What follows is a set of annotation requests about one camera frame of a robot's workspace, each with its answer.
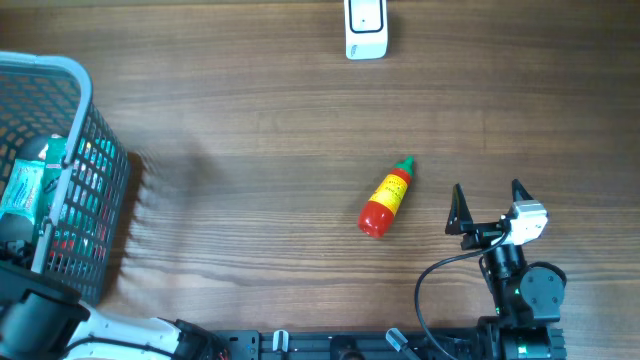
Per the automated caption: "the grey plastic mesh basket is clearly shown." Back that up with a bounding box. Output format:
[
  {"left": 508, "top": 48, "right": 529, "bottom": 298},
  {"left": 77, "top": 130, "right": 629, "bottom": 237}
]
[{"left": 1, "top": 52, "right": 131, "bottom": 305}]

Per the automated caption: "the light teal tissue pack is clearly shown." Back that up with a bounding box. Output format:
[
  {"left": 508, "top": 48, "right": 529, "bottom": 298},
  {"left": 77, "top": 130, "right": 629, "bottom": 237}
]
[{"left": 1, "top": 159, "right": 45, "bottom": 225}]

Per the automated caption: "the green snack bag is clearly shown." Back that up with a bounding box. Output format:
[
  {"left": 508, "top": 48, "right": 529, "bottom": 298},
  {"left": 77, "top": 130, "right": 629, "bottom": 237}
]
[{"left": 32, "top": 134, "right": 67, "bottom": 242}]

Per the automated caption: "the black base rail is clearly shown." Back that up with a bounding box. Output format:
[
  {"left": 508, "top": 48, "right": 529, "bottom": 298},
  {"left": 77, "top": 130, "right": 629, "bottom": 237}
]
[{"left": 214, "top": 328, "right": 568, "bottom": 360}]

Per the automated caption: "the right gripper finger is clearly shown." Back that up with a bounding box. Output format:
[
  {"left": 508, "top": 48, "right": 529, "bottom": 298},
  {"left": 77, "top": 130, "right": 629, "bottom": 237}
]
[
  {"left": 445, "top": 183, "right": 474, "bottom": 235},
  {"left": 511, "top": 179, "right": 533, "bottom": 202}
]

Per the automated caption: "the red chili sauce bottle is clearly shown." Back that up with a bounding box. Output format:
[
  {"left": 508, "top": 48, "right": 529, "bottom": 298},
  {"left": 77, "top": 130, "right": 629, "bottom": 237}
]
[{"left": 357, "top": 156, "right": 414, "bottom": 238}]

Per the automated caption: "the white barcode scanner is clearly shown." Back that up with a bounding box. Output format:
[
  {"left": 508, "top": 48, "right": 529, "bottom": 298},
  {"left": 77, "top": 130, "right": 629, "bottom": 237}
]
[{"left": 343, "top": 0, "right": 389, "bottom": 61}]

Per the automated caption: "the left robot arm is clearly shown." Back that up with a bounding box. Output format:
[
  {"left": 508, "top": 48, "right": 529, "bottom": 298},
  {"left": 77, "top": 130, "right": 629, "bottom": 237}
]
[{"left": 1, "top": 241, "right": 231, "bottom": 359}]

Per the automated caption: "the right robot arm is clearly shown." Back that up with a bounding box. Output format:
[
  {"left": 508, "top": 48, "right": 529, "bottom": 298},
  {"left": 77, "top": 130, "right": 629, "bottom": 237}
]
[{"left": 445, "top": 179, "right": 567, "bottom": 360}]

